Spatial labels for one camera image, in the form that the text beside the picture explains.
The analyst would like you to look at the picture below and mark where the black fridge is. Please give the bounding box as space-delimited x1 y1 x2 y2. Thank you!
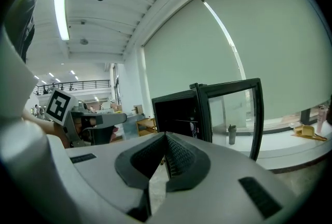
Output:
151 82 208 144

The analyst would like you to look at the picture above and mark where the wide pale roller blind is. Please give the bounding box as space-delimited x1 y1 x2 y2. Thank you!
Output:
201 0 332 121

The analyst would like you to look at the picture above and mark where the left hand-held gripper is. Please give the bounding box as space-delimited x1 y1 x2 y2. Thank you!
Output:
44 88 128 149

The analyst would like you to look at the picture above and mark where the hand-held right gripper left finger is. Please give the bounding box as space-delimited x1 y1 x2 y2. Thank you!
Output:
64 132 167 224

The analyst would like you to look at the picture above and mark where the person's left forearm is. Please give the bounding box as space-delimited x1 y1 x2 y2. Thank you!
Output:
22 108 71 149

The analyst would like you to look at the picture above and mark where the glass fridge door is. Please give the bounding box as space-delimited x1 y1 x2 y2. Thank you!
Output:
189 77 265 162

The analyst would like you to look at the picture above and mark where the plastic soda bottle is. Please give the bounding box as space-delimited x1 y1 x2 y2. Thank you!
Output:
189 121 200 138

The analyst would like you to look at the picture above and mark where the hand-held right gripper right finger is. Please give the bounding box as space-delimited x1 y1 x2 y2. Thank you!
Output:
153 132 298 224

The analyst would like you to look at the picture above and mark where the yellow container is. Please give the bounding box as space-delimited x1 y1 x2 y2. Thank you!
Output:
294 124 316 137

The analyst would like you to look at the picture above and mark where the grey drinking bottle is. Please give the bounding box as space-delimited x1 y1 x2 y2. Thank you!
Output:
228 124 238 145

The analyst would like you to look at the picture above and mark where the long ceiling light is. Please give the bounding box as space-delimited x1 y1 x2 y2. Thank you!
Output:
53 0 71 41

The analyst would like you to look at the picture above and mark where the person's dark shirt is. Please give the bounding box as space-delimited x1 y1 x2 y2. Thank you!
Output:
4 0 42 64

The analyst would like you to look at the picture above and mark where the narrow pale roller blind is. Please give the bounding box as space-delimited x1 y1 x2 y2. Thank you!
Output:
143 1 247 128

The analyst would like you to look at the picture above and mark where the black balcony railing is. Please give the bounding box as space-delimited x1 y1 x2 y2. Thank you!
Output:
35 79 111 96

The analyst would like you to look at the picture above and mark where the wooden table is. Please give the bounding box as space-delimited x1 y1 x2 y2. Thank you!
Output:
135 117 158 137

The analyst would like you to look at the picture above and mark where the pink drinking bottle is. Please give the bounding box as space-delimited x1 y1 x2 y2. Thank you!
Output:
316 104 328 134

